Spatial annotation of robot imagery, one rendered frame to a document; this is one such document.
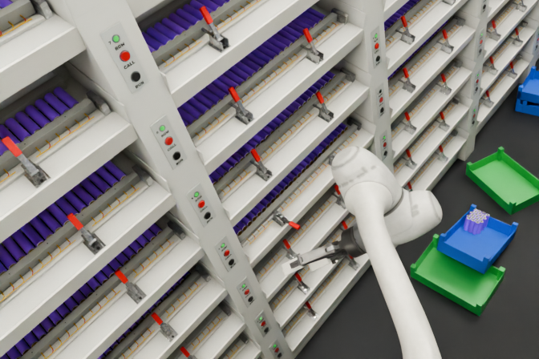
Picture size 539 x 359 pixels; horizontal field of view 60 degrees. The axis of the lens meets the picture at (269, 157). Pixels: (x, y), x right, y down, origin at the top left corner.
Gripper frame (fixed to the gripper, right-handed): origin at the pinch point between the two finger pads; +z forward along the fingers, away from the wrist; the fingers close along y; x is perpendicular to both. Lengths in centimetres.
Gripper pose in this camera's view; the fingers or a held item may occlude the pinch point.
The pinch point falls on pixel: (299, 267)
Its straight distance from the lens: 131.6
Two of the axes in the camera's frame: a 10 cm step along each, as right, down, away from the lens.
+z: -7.4, 4.7, 4.9
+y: 6.0, 1.1, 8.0
